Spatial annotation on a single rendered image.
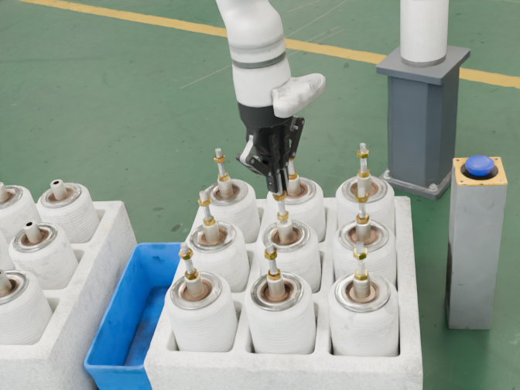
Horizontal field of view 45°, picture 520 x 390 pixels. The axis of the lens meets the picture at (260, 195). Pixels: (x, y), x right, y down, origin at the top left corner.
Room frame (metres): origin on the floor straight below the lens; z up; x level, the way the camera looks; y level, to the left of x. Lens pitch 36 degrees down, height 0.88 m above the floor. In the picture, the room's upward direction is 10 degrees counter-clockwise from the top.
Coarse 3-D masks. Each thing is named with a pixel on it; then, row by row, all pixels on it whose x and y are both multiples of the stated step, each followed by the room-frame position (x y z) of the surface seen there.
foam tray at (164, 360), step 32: (256, 256) 0.80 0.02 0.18; (320, 256) 0.79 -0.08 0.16; (320, 288) 0.70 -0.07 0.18; (160, 320) 0.69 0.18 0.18; (320, 320) 0.63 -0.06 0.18; (416, 320) 0.60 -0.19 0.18; (160, 352) 0.62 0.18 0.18; (192, 352) 0.61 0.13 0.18; (320, 352) 0.57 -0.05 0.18; (416, 352) 0.55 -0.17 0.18; (160, 384) 0.60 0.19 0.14; (192, 384) 0.59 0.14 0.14; (224, 384) 0.58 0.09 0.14; (256, 384) 0.57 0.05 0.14; (288, 384) 0.56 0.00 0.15; (320, 384) 0.54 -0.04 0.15; (352, 384) 0.53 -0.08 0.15; (384, 384) 0.52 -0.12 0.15; (416, 384) 0.51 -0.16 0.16
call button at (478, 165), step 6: (474, 156) 0.77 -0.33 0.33; (480, 156) 0.76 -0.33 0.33; (486, 156) 0.76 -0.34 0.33; (468, 162) 0.75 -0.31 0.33; (474, 162) 0.75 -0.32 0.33; (480, 162) 0.75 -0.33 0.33; (486, 162) 0.74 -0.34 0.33; (492, 162) 0.74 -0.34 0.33; (468, 168) 0.75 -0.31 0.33; (474, 168) 0.74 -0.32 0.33; (480, 168) 0.73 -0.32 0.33; (486, 168) 0.73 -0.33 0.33; (492, 168) 0.74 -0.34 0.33; (474, 174) 0.74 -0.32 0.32; (480, 174) 0.74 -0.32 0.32; (486, 174) 0.74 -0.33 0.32
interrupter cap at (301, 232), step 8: (272, 224) 0.78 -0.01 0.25; (296, 224) 0.77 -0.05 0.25; (304, 224) 0.76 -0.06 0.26; (264, 232) 0.76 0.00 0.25; (272, 232) 0.76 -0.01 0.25; (296, 232) 0.75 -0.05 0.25; (304, 232) 0.75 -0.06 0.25; (264, 240) 0.74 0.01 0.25; (272, 240) 0.74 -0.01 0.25; (280, 240) 0.74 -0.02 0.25; (296, 240) 0.73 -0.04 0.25; (304, 240) 0.73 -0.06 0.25; (280, 248) 0.72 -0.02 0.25; (288, 248) 0.72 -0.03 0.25; (296, 248) 0.71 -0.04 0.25
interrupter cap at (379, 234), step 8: (344, 224) 0.75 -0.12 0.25; (352, 224) 0.75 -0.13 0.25; (376, 224) 0.74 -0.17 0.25; (344, 232) 0.73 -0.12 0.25; (352, 232) 0.73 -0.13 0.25; (376, 232) 0.72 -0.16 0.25; (384, 232) 0.72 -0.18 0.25; (344, 240) 0.71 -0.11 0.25; (352, 240) 0.71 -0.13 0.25; (368, 240) 0.71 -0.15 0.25; (376, 240) 0.70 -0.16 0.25; (384, 240) 0.70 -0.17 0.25; (352, 248) 0.69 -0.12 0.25; (368, 248) 0.69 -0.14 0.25; (376, 248) 0.68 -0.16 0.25
